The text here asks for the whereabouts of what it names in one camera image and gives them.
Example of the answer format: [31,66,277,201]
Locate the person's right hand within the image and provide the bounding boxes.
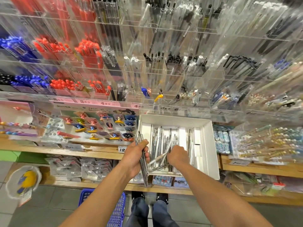
[167,145,190,169]

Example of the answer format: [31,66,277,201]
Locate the person's left hand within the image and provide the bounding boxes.
[117,140,150,180]

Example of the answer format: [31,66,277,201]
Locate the clear pen bundle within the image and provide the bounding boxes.
[134,134,150,187]

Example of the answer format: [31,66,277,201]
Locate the pile of silver pens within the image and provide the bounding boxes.
[151,126,196,175]

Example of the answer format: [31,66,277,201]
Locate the white cardboard box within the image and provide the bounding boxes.
[136,114,221,182]

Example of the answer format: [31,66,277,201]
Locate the blue shopping basket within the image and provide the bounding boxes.
[78,188,127,227]

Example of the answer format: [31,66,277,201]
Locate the clear acrylic display rack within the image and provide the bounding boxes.
[0,0,303,121]

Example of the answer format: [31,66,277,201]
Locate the person's left forearm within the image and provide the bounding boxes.
[59,172,135,227]

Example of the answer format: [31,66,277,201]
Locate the person's right forearm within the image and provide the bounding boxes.
[177,163,273,227]

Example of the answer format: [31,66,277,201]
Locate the person's left shoe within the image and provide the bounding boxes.
[132,191,146,202]

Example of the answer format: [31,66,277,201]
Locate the person's shoe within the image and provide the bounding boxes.
[156,194,169,205]
[132,191,146,202]

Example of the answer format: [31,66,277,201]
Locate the person's right shoe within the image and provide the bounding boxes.
[156,194,169,205]

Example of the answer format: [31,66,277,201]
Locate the person's left leg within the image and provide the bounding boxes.
[125,200,150,227]

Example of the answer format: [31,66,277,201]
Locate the person's leg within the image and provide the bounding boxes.
[151,203,181,227]
[125,200,150,227]

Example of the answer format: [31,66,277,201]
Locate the person's right leg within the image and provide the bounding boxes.
[151,203,181,227]

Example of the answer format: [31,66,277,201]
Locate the stack of clear gold-pen packets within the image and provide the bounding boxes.
[234,125,303,165]

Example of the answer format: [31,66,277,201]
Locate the row of small patterned packets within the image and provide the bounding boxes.
[152,175,190,188]

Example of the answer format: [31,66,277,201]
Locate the stack of blue eraser packets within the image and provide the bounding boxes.
[213,125,234,155]

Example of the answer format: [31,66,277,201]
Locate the tray of colourful clip packets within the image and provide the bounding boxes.
[45,108,139,144]

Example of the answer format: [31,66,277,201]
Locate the stack of clear stationery packets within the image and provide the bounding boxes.
[47,156,114,183]

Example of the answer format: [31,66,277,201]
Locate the round yellow blue packet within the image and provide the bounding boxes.
[6,165,43,206]

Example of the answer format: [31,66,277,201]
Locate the rows of red pens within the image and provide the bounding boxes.
[12,0,112,97]

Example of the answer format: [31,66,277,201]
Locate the stack of pink packets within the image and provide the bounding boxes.
[0,102,36,140]

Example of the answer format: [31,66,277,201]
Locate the green shelf panel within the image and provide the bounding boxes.
[0,150,22,163]

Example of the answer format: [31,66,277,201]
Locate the rows of black pens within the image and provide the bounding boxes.
[0,73,17,85]

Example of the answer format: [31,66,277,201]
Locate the rows of blue pens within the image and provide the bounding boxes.
[0,36,50,90]

